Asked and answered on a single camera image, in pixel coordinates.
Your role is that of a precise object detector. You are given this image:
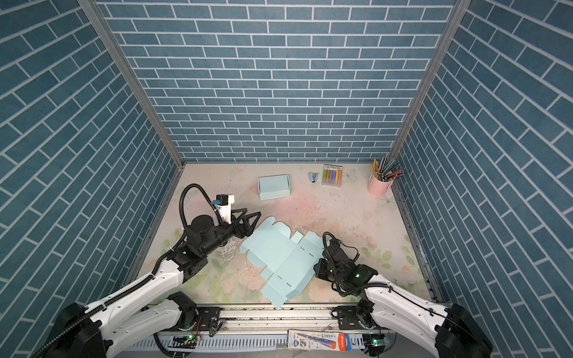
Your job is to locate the metal base rail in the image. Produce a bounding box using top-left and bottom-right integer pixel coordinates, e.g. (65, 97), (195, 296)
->
(197, 303), (384, 334)

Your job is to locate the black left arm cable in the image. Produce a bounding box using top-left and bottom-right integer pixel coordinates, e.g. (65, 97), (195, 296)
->
(30, 183), (225, 358)

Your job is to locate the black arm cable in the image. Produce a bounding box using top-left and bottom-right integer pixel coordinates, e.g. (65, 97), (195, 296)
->
(321, 231), (475, 341)
(30, 183), (225, 358)

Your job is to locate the pack of coloured highlighters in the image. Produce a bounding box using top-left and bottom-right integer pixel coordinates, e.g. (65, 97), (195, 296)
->
(322, 164), (343, 187)

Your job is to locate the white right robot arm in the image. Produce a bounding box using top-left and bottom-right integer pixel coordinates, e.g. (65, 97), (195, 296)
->
(314, 232), (493, 357)

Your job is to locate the pink metal pencil bucket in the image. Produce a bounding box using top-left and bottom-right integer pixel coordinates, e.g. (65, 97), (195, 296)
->
(367, 174), (394, 198)

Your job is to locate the light blue box stack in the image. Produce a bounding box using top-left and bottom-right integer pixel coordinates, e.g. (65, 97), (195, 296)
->
(240, 216), (324, 307)

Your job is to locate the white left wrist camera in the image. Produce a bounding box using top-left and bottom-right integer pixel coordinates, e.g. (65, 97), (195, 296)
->
(213, 194), (235, 224)

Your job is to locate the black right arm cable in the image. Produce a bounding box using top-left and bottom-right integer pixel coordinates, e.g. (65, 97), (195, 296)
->
(321, 231), (475, 341)

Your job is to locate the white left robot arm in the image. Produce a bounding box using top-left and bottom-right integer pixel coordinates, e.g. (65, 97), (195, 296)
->
(33, 208), (261, 357)

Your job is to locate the light blue paper box sheet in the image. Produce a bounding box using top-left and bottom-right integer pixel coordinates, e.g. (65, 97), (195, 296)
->
(258, 175), (291, 201)

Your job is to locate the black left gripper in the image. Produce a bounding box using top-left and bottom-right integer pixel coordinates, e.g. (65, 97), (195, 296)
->
(201, 207), (261, 258)

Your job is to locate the white red blue package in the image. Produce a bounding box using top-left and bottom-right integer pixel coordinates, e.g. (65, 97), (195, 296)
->
(286, 330), (365, 352)

